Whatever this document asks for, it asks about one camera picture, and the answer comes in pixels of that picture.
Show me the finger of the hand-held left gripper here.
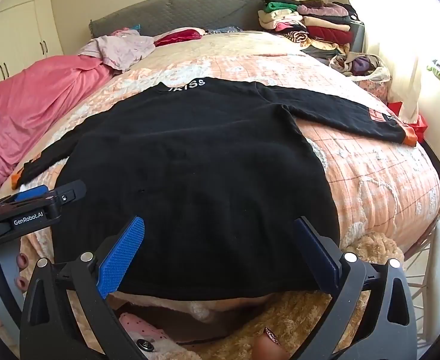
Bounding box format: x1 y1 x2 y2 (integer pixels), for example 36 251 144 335
0 185 50 206
49 179 88 208

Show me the person's right hand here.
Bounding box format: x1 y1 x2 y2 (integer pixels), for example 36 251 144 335
251 326 290 360

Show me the pile of folded clothes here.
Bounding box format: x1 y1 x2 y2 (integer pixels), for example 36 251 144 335
257 0 363 56

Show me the blue patterned cloth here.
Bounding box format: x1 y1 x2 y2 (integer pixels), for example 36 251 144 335
208 26 244 35

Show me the person's left hand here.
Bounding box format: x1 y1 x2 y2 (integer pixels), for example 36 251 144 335
0 253 30 331

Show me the bed with peach quilt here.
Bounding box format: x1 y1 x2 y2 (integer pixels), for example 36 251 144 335
0 30 440 308

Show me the grey padded headboard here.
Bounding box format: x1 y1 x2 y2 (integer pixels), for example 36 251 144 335
89 0 267 40

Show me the black sweater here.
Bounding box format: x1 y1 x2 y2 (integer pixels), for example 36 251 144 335
12 77 417 302

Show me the floral bag of clothes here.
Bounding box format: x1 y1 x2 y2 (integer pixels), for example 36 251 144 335
329 52 393 102

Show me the lilac cloth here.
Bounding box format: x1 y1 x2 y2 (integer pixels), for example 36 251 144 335
77 28 157 73

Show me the red cloth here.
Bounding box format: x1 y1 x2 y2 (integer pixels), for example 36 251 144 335
153 27 206 48

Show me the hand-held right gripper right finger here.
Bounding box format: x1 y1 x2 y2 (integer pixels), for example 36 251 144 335
294 215 419 360

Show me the white wardrobe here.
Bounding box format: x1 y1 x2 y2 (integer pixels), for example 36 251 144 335
0 0 65 95

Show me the pink dotted pajama top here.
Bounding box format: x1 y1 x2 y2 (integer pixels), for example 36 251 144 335
118 311 191 360

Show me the red bag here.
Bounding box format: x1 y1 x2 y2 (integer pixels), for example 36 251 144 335
387 101 429 144

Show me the grey bedside cabinet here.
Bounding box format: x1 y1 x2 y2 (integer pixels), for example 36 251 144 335
349 20 367 56

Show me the cream curtain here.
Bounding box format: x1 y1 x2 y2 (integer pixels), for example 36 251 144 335
345 0 432 124

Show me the pink blanket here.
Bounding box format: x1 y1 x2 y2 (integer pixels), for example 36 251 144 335
0 55 116 196

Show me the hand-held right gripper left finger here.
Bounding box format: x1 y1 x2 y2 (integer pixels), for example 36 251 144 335
19 215 146 360

